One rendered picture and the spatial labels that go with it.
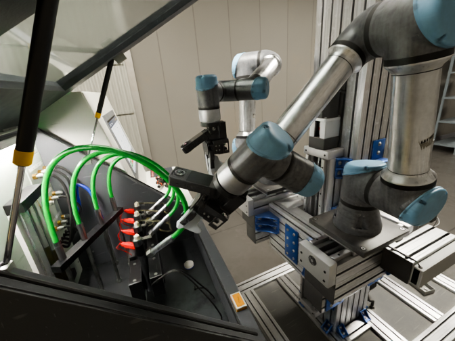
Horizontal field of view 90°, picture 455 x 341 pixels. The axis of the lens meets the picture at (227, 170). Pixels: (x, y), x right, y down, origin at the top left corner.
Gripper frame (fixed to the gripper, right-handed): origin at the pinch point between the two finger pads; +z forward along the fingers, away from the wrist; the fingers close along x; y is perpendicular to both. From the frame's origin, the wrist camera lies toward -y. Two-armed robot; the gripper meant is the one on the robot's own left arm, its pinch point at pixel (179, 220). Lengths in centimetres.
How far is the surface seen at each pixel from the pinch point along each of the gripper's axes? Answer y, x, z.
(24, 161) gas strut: -24.0, -20.8, -19.5
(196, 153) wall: -1, 187, 117
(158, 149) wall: -38, 163, 127
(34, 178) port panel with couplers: -43, 5, 30
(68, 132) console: -49, 25, 26
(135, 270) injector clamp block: 0.3, -2.9, 30.7
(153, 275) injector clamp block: 5.5, -3.6, 25.5
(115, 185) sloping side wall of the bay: -24.5, 23.4, 34.2
